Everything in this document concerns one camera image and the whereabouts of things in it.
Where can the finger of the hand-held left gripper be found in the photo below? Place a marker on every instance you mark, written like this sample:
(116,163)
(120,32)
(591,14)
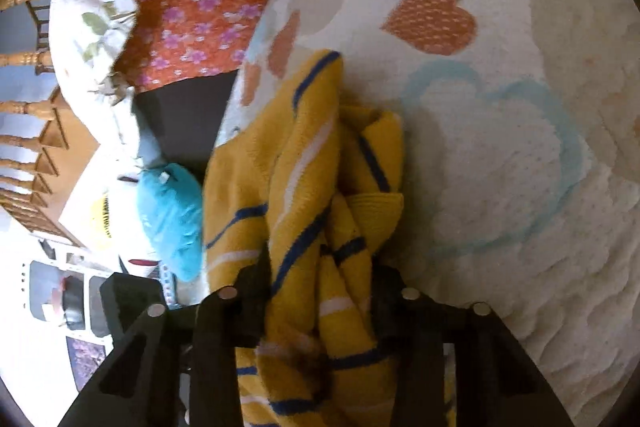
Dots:
(130,302)

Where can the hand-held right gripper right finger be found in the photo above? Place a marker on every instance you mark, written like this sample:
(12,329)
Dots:
(395,307)

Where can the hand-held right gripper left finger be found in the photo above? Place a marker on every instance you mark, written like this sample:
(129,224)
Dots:
(215,347)

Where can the yellow striped knit sweater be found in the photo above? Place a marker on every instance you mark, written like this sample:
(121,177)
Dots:
(310,232)

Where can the teal striped box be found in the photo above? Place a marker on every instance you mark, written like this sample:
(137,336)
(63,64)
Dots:
(167,284)

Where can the white storage shelf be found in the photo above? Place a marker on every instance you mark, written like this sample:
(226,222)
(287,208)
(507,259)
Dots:
(55,302)

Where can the white bag with yellow print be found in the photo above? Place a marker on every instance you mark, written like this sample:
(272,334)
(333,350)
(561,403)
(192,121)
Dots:
(107,217)

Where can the teal plush cushion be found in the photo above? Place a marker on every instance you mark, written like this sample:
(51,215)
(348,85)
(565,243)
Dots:
(172,222)

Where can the white heart printed blanket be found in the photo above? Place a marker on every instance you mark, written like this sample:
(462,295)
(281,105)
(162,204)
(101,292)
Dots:
(475,132)

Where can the dark mattress side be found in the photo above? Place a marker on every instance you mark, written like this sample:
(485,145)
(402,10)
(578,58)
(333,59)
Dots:
(185,117)

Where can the wooden spindle chair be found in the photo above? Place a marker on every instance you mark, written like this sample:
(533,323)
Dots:
(35,132)

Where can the white floral pillow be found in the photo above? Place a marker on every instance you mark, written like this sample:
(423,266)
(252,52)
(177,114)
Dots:
(95,52)

